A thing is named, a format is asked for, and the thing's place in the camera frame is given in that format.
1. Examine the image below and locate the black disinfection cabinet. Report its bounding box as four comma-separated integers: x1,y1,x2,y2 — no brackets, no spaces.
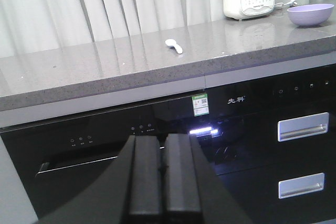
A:
200,65,335,223

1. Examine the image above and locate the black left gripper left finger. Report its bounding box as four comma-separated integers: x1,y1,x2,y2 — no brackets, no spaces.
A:
38,136,163,223

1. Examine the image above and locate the black built-in dishwasher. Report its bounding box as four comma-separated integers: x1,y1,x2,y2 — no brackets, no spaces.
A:
1,96,202,223

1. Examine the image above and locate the white power cord with plug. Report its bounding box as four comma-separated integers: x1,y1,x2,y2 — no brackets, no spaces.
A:
274,0,298,11

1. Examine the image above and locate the upper silver drawer handle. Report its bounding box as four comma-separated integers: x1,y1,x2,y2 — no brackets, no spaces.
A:
277,112,329,142

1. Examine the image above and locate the green white label sticker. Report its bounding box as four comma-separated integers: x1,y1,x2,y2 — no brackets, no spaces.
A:
192,93,209,116

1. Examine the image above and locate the silver drawer handle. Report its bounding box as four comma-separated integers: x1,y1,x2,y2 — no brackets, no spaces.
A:
278,173,325,199
277,112,329,142

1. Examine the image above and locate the pale blue plastic spoon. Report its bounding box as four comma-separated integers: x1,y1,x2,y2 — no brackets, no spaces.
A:
165,39,183,54

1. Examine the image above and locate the white pleated curtain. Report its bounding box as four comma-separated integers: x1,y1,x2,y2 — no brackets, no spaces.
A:
0,0,336,59

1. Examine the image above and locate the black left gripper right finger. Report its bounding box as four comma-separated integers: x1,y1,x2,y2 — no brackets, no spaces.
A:
163,134,252,223

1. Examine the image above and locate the purple plastic bowl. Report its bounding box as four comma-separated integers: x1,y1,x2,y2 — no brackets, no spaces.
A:
287,4,334,26

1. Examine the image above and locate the lower silver drawer handle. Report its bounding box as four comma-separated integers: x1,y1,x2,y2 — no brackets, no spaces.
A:
278,173,325,199

